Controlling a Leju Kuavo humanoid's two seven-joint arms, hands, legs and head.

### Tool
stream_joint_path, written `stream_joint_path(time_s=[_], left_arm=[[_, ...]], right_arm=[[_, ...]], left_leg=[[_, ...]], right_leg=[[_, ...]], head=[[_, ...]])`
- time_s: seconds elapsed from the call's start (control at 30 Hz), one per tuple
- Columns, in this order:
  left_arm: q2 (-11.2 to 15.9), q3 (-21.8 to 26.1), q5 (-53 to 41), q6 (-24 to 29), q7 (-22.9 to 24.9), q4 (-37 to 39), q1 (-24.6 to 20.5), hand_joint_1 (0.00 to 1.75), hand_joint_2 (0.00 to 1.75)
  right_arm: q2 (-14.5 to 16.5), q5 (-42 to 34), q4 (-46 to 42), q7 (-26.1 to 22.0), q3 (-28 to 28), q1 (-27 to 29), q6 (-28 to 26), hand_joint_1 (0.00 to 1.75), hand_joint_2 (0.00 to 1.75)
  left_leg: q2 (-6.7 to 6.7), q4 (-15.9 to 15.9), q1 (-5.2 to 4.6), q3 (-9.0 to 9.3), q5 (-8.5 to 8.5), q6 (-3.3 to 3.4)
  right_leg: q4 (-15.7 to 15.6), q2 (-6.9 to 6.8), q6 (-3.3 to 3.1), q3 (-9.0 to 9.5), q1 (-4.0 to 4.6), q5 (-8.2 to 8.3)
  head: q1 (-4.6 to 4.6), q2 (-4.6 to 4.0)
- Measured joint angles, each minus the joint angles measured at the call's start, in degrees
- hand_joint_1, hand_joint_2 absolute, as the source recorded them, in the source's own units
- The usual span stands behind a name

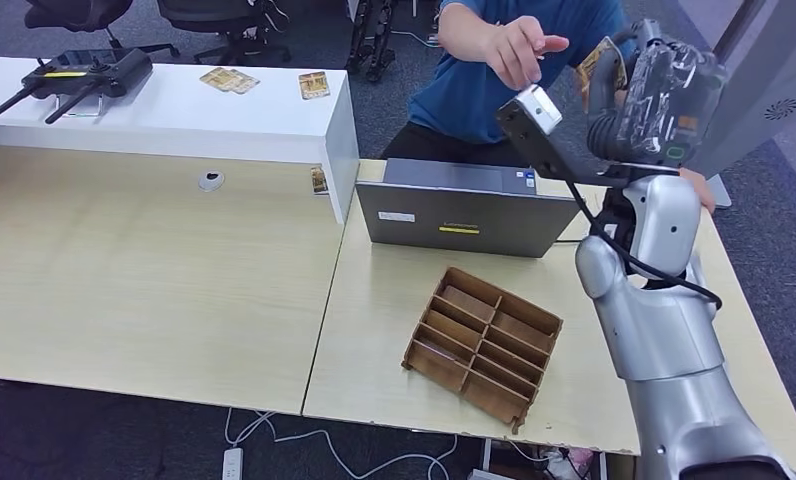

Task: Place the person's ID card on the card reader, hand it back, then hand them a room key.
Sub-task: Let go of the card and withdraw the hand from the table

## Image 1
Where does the person's right hand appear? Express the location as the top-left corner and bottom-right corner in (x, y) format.
(484, 15), (570, 92)

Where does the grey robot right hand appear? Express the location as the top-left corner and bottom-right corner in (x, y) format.
(586, 18), (727, 170)

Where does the person's left hand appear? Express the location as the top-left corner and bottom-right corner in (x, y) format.
(679, 167), (717, 215)

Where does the gold patterned ID card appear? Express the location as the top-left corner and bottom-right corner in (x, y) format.
(298, 71), (332, 101)

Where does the wooden compartment card organizer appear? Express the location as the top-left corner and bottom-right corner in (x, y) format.
(401, 266), (564, 435)

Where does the person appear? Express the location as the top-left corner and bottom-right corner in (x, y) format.
(379, 0), (717, 215)

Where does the grey kiosk panel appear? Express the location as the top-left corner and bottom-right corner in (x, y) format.
(686, 0), (796, 211)

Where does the grey laptop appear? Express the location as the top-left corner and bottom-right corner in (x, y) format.
(356, 157), (581, 259)

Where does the pink white plastic bag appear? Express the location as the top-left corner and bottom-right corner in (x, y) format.
(546, 445), (595, 480)

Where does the black office chair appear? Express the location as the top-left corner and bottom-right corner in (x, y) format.
(156, 0), (293, 68)
(24, 0), (182, 61)

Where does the white desk shelf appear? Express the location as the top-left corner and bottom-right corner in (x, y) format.
(0, 56), (362, 225)

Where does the black remote controller with antennas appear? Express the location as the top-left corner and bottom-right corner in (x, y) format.
(0, 48), (155, 126)

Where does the white power strip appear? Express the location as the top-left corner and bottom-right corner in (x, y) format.
(222, 448), (246, 480)

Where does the black metal machine frame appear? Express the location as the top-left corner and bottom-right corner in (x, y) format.
(346, 0), (399, 86)

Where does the white power cable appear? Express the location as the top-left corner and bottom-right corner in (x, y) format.
(224, 406), (459, 480)

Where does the metal wire controller stand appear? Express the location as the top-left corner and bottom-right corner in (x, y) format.
(56, 92), (106, 119)

